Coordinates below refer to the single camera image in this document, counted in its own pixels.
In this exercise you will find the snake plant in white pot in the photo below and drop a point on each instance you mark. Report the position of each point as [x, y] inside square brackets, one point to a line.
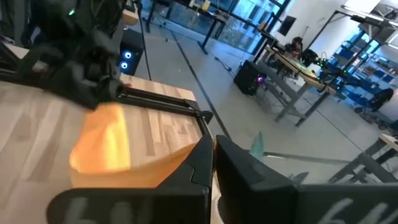
[257, 147]

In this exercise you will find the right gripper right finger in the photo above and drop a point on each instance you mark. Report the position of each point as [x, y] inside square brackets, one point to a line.
[280, 205]

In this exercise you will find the black computer tower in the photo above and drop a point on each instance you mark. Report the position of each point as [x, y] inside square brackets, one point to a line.
[132, 43]

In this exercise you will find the yellow cup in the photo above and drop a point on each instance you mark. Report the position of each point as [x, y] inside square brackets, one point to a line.
[206, 4]

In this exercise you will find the shelf with blue bins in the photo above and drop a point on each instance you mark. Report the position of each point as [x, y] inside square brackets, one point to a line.
[379, 74]

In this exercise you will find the black computer monitor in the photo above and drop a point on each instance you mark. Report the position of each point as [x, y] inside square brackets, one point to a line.
[286, 25]

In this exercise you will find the black box with purple light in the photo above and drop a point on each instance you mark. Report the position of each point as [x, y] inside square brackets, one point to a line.
[245, 77]

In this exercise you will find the person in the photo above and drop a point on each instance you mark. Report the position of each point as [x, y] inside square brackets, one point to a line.
[297, 43]

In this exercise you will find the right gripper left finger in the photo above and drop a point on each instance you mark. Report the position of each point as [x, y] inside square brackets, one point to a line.
[140, 207]

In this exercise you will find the orange microfiber towel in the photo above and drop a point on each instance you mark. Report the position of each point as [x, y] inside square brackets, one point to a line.
[102, 155]

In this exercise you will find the black office chair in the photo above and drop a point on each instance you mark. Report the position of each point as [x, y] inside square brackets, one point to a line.
[381, 98]

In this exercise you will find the wooden table with grey legs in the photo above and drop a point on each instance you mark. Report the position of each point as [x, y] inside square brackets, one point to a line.
[373, 165]
[298, 70]

